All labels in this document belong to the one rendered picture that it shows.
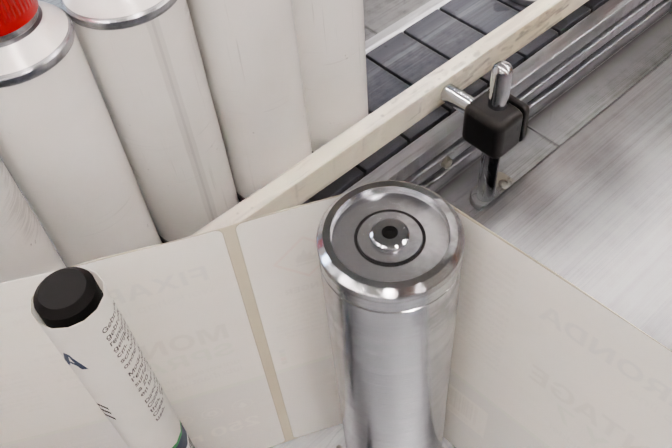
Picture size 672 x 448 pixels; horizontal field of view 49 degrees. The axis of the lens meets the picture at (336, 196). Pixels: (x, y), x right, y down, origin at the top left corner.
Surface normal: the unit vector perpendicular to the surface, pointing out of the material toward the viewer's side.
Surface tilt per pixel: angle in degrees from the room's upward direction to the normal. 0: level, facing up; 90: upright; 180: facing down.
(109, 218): 90
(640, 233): 0
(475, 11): 0
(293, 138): 90
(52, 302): 0
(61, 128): 90
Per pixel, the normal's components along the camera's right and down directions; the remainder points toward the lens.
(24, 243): 0.96, 0.15
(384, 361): -0.12, 0.76
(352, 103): 0.61, 0.57
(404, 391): 0.14, 0.75
